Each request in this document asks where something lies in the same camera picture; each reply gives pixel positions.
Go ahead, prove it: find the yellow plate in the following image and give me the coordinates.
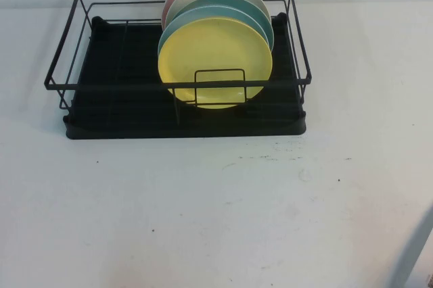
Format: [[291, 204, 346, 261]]
[[157, 17, 273, 110]]

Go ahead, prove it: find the light blue plate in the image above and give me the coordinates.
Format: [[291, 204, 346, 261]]
[[157, 7, 271, 53]]

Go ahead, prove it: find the green plate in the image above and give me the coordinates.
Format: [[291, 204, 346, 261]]
[[168, 0, 275, 49]]

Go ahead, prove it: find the black plastic drip tray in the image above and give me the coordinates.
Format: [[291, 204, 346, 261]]
[[63, 12, 308, 140]]

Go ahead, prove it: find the black wire dish rack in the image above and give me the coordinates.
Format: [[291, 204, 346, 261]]
[[43, 0, 313, 110]]

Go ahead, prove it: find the grey blurred frame bar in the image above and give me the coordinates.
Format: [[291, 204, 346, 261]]
[[395, 212, 433, 288]]

